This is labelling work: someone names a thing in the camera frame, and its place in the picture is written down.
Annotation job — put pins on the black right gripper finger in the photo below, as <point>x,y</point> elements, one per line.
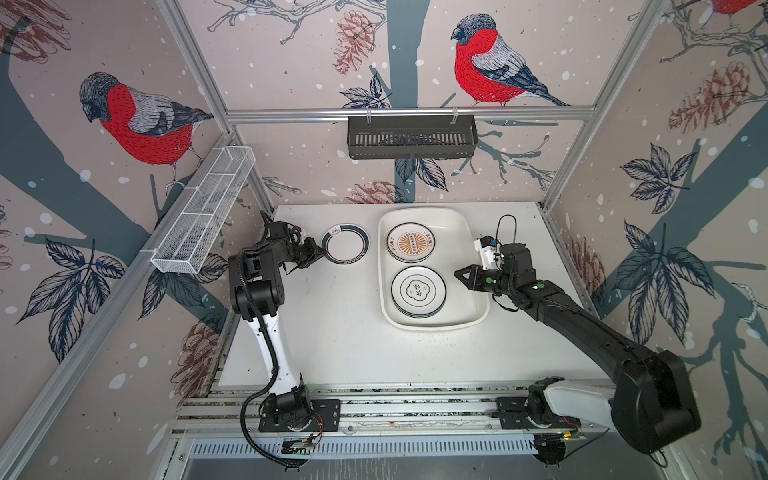
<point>468,283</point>
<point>467,273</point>

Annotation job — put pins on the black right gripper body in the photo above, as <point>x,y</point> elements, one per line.
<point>495,281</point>

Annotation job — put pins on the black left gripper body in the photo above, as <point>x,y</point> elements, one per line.
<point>302,254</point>

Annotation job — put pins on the white plate flower outline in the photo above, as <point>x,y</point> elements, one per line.
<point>418,292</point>

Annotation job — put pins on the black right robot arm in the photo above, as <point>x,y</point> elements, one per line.
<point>651,402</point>

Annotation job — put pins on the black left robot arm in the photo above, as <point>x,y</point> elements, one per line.
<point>256,293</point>

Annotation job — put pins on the white plastic bin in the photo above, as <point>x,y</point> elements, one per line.
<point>454,250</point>

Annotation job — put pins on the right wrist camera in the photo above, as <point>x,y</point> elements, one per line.
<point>488,249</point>

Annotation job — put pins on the white mesh wall shelf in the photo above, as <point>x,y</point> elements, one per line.
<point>191,237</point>

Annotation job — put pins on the black hanging wire basket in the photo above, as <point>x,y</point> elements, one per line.
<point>412,137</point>

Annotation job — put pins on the horizontal aluminium frame bar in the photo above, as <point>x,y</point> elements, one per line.
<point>271,116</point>

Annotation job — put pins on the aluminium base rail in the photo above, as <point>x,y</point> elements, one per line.
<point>367,423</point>

